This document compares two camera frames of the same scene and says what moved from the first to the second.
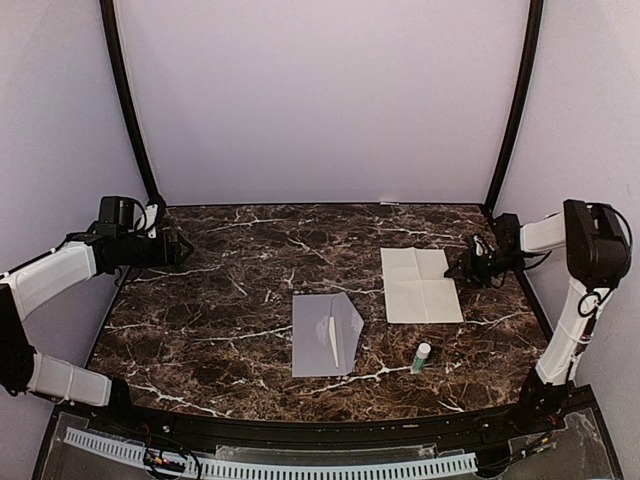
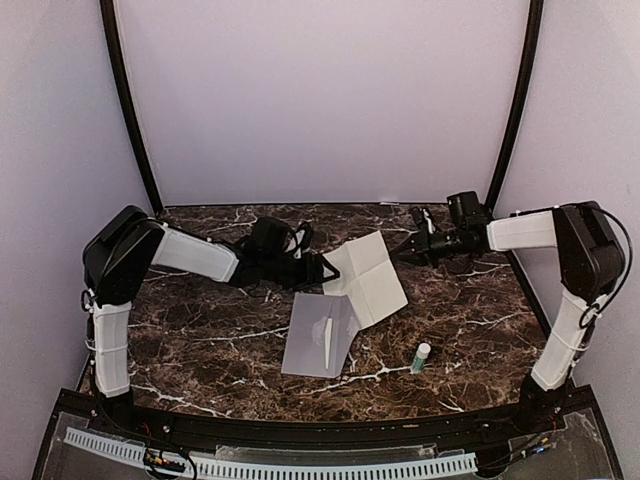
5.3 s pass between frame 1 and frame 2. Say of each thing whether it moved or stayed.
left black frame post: stayed
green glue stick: stayed
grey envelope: stayed
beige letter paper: moved
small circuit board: stayed
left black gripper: moved
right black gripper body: moved
